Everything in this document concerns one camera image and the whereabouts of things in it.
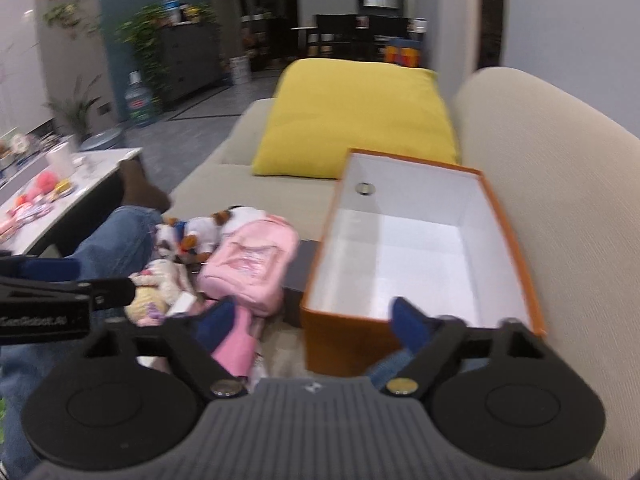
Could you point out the small white card box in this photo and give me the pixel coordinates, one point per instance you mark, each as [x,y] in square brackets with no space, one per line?
[181,305]

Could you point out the person's left leg in jeans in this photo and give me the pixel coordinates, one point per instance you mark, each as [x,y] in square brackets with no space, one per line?
[115,245]

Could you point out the plush dog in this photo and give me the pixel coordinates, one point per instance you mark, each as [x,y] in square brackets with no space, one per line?
[192,237]

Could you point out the beige sofa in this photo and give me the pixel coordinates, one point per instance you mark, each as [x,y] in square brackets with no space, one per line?
[575,210]

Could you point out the white paper roll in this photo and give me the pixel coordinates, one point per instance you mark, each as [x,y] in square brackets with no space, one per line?
[61,157]

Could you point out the hanging green plant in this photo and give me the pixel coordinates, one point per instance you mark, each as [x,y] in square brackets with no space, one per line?
[67,17]

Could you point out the white crochet bunny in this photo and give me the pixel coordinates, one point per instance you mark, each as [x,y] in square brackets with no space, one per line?
[155,285]

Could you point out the pink fluffy toy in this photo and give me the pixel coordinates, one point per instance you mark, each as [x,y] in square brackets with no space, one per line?
[42,182]

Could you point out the yellow pillow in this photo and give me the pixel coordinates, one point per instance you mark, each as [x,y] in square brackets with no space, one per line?
[350,120]

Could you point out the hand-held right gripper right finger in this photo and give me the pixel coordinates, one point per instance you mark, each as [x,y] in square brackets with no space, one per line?
[406,321]

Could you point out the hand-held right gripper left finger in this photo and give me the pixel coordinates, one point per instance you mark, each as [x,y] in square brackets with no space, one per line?
[220,322]

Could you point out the white top coffee table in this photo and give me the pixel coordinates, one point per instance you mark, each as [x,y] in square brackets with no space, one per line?
[95,175]

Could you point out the small floor plant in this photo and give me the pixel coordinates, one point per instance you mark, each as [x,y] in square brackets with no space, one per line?
[75,110]

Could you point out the large water bottle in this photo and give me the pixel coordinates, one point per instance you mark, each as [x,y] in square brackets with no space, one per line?
[139,102]

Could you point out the colourful toy box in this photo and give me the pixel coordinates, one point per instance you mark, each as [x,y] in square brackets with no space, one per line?
[404,54]

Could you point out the tall green houseplant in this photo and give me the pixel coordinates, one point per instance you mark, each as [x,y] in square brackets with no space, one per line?
[145,45]

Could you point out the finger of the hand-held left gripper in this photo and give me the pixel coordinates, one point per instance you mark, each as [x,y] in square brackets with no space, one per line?
[47,267]
[112,292]

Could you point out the pink cloth pouch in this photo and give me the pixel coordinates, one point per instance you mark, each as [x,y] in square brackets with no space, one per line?
[236,342]

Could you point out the grey trash bin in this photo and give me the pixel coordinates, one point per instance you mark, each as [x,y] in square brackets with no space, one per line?
[102,140]

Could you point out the dark grey cabinet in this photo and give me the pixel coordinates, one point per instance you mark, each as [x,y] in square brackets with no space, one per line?
[192,62]

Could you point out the orange cardboard box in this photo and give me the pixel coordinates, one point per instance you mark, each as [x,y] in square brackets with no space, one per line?
[345,347]

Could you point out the person's brown sock foot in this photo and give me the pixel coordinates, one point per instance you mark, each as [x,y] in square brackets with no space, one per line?
[142,185]

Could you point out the white bucket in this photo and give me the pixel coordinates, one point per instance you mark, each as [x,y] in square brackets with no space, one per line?
[239,70]

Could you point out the pink mini backpack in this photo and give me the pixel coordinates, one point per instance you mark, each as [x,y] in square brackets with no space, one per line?
[247,265]

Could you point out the dark dining table set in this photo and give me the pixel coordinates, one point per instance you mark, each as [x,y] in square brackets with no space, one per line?
[350,35]

